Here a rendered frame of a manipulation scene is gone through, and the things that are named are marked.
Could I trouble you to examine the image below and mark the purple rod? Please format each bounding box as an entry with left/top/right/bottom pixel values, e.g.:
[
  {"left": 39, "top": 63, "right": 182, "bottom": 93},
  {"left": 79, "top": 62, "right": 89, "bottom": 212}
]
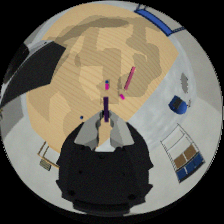
[{"left": 103, "top": 97, "right": 109, "bottom": 122}]

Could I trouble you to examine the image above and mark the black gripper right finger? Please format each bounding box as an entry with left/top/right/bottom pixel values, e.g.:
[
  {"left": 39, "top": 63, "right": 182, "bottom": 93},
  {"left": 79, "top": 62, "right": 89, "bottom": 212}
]
[{"left": 108, "top": 110, "right": 154, "bottom": 169}]

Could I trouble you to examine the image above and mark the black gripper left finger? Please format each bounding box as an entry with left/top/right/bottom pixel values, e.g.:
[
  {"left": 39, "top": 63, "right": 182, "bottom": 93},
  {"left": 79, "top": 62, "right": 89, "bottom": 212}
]
[{"left": 56, "top": 110, "right": 104, "bottom": 166}]

